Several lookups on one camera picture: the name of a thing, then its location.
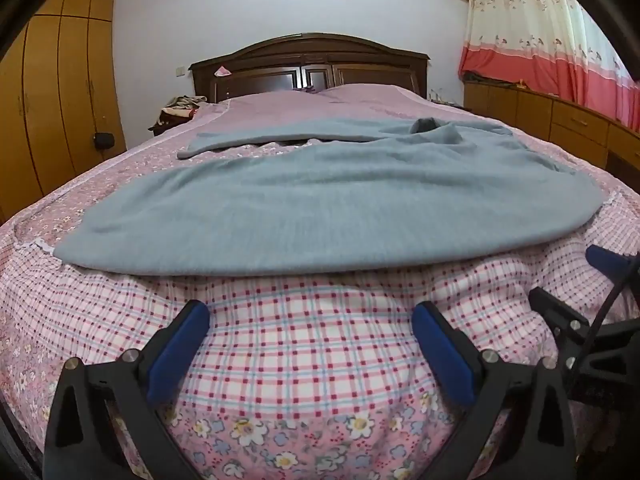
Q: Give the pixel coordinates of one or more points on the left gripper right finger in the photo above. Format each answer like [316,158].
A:
[538,440]

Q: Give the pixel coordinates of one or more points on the small black wall device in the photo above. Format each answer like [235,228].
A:
[103,141]

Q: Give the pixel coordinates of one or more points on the grey pants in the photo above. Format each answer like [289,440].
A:
[361,196]

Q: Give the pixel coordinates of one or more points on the yellow wooden wardrobe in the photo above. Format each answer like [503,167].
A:
[57,91]

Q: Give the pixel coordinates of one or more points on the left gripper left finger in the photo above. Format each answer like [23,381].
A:
[81,442]

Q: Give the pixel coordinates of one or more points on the dark wooden headboard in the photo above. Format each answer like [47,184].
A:
[310,62]

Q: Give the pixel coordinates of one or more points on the wooden drawer cabinet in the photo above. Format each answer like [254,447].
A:
[578,130]

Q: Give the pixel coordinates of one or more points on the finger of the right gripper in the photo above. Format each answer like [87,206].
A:
[614,266]
[563,321]

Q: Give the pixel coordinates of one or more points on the floral red bottomed curtain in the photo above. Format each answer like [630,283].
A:
[553,47]

